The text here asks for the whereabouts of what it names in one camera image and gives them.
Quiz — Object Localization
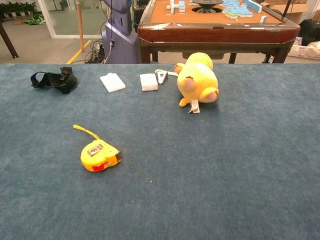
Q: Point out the yellow plush duck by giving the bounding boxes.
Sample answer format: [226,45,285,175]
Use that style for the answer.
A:
[173,52,220,115]

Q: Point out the black floor cable tangle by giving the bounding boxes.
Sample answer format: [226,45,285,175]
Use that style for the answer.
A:
[84,39,109,65]

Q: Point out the black mahjong table dome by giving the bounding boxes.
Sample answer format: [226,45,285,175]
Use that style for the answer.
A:
[191,0,224,14]

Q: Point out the white plastic basket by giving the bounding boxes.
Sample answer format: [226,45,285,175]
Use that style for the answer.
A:
[287,42,320,61]

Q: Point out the dark table leg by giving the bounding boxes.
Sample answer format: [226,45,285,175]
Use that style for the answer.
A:
[0,21,20,60]

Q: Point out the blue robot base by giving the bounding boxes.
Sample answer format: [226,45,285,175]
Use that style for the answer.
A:
[100,0,139,65]

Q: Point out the yellow tape measure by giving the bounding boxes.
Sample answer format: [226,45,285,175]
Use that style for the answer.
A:
[72,124,124,173]

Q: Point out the white framed glass partition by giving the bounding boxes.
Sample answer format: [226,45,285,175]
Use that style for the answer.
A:
[37,0,104,40]

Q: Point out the green fabric pile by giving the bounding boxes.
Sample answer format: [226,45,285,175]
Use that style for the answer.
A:
[23,14,47,26]

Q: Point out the potted green plants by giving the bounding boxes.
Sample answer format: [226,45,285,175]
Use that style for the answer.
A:
[0,1,38,16]

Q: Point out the large mahjong tile cluster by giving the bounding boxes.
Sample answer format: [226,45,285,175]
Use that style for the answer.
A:
[221,0,263,20]

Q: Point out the hanging pendant cable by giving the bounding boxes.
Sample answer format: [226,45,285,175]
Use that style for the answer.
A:
[103,0,116,65]

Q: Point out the white plastic clip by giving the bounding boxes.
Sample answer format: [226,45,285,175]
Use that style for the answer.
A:
[156,71,168,85]

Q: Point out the wooden pole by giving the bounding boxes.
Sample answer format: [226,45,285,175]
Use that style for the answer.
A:
[76,0,85,53]

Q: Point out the black bag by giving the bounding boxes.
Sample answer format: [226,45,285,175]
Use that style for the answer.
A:
[298,19,320,47]

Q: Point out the flat white plastic box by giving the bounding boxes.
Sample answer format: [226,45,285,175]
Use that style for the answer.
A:
[99,72,126,93]

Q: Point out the small mahjong tile cluster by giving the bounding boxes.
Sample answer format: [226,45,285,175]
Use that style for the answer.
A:
[165,0,187,14]

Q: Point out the brown mahjong table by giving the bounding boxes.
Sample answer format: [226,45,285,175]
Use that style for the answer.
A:
[136,0,301,65]

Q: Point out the black fabric strap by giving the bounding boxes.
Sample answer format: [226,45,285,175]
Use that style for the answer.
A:
[30,66,78,95]

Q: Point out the cardboard box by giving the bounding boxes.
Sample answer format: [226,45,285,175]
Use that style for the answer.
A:
[264,0,320,25]

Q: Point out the white rectangular block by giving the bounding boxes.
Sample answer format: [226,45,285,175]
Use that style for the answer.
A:
[139,73,159,92]

